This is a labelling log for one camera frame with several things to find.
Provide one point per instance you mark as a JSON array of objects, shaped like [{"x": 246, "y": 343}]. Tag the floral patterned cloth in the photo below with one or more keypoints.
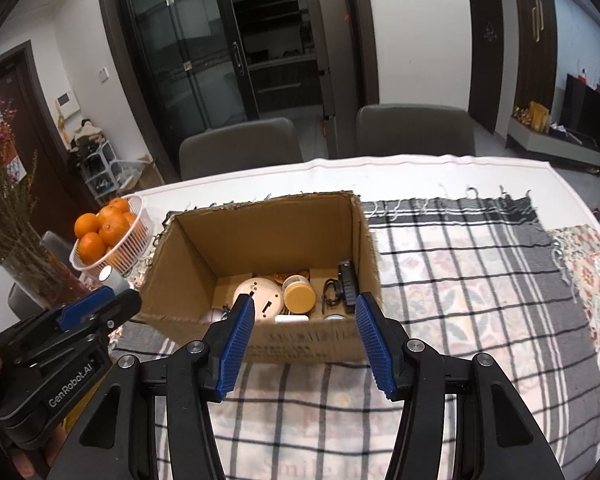
[{"x": 580, "y": 246}]

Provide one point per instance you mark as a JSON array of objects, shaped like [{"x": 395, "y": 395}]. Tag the silver egg-shaped device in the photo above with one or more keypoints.
[{"x": 214, "y": 315}]

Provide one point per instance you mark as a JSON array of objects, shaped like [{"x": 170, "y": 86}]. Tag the black television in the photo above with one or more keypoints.
[{"x": 581, "y": 109}]

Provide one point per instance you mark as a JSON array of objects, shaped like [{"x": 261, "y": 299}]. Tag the black rectangular device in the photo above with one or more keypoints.
[{"x": 348, "y": 280}]

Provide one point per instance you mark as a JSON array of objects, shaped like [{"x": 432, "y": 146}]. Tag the white power adapter cube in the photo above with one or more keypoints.
[{"x": 291, "y": 318}]

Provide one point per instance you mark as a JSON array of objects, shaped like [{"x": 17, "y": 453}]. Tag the orange fruit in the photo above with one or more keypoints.
[
  {"x": 86, "y": 223},
  {"x": 113, "y": 228},
  {"x": 121, "y": 204},
  {"x": 91, "y": 248}
]

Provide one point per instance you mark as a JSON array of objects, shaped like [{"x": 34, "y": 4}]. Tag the grey chair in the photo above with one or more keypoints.
[
  {"x": 395, "y": 129},
  {"x": 249, "y": 145}
]

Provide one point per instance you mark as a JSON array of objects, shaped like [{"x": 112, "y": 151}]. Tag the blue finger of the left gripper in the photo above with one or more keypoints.
[{"x": 73, "y": 315}]

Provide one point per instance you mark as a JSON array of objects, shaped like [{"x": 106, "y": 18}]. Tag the yellow-capped white pill bottle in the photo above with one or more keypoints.
[{"x": 298, "y": 294}]

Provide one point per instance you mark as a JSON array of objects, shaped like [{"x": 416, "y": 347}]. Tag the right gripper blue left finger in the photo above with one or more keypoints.
[{"x": 227, "y": 343}]

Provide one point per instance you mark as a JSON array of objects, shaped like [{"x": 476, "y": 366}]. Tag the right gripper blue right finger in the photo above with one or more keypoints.
[{"x": 382, "y": 347}]

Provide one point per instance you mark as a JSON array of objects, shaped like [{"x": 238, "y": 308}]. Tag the brown cardboard box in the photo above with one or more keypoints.
[{"x": 204, "y": 254}]

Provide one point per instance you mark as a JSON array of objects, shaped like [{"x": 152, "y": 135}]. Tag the white fruit basket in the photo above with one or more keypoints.
[{"x": 126, "y": 253}]

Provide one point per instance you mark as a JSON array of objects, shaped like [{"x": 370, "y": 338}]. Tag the beige round toy device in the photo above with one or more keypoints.
[{"x": 267, "y": 297}]

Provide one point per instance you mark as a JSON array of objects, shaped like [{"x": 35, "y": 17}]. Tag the dried flower bouquet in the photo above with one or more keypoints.
[{"x": 34, "y": 268}]

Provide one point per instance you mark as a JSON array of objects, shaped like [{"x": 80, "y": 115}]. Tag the silver metal cup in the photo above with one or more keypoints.
[{"x": 112, "y": 279}]

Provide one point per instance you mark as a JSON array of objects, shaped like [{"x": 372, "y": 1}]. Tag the green round tin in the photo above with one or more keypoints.
[{"x": 335, "y": 317}]

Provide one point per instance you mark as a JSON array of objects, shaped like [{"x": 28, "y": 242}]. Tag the brown wooden folding knife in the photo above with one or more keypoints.
[{"x": 281, "y": 277}]

